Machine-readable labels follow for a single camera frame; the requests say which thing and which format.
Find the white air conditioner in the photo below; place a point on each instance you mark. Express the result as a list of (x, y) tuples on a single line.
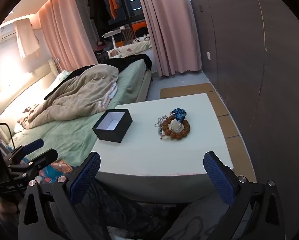
[(7, 32)]

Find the black clothing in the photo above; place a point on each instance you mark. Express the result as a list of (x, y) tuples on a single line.
[(129, 60)]

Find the orange hanging towel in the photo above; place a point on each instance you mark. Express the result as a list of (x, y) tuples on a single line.
[(112, 2)]

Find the orange teal printed cloth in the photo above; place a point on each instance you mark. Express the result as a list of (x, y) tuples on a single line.
[(55, 168)]

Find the white folding table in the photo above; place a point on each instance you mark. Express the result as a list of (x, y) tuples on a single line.
[(113, 33)]

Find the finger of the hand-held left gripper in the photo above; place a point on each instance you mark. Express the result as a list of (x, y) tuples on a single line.
[(45, 158), (33, 146)]

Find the patterned bedding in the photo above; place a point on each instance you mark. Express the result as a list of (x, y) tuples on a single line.
[(137, 45)]

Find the blue knitted scrunchie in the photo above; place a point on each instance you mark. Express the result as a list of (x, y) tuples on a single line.
[(179, 113)]

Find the pink curtain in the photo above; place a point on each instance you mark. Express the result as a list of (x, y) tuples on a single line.
[(167, 30), (64, 30)]

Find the white wall outlet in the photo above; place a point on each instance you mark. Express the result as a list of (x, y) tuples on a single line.
[(209, 55)]

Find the beige blanket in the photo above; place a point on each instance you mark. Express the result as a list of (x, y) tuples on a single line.
[(74, 97)]

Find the brown cardboard sheet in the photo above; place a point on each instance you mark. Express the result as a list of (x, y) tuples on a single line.
[(228, 126), (218, 103), (187, 91)]

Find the white hanging cloth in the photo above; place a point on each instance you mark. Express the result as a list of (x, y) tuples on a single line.
[(27, 40)]

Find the dark hanging clothes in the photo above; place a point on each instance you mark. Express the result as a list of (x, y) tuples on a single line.
[(97, 10)]

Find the bed with green sheet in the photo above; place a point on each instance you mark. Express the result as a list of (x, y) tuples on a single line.
[(72, 140)]

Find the person's dark trousers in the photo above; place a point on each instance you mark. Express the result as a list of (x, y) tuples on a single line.
[(129, 212)]

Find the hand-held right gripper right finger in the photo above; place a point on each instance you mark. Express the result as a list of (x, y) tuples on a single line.
[(219, 177)]

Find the black jewelry box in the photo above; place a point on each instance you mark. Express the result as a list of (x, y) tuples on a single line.
[(107, 133)]

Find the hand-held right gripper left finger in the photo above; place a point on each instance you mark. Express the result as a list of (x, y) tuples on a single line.
[(85, 177)]

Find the orange box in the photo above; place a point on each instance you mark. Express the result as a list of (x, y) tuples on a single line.
[(139, 28)]

